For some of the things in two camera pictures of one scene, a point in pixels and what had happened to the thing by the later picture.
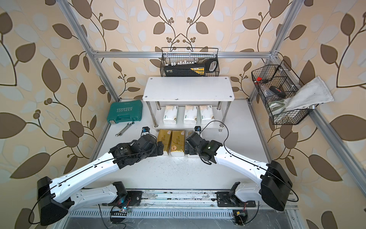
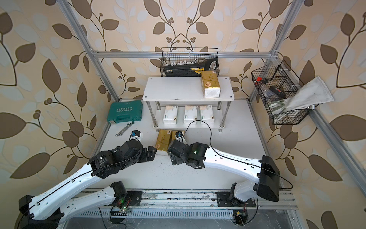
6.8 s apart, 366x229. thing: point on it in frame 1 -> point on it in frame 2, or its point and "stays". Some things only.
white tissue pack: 206,114 stays
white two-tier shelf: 191,102 stays
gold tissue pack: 189,132 -> 211,85
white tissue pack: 171,114 stays
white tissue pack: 190,115 stays
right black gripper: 187,147 -> 173,159
